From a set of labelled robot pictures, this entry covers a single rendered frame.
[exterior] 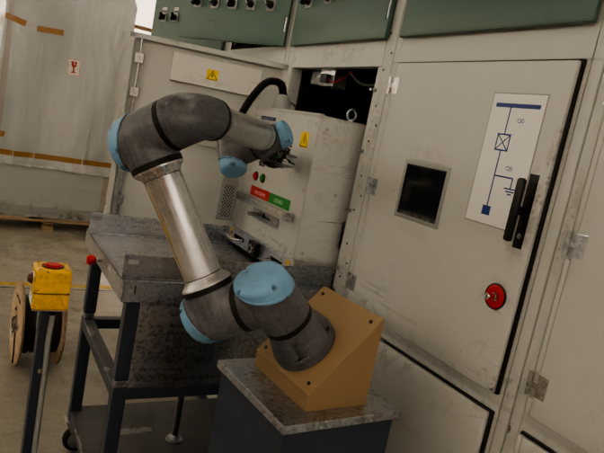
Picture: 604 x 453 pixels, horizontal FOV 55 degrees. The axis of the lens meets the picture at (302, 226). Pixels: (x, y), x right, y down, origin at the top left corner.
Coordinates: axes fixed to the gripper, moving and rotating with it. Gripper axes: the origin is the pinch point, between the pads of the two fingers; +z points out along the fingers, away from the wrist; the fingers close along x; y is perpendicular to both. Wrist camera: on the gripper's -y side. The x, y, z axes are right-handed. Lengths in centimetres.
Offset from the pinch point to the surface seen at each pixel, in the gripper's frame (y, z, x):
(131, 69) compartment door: -78, -24, 16
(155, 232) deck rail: -47, -7, -39
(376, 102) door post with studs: 21.5, 4.0, 25.5
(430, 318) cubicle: 65, 4, -29
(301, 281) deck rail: 15.1, 9.5, -34.6
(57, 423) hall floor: -71, 1, -126
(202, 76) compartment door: -60, -5, 24
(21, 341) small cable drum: -113, -7, -109
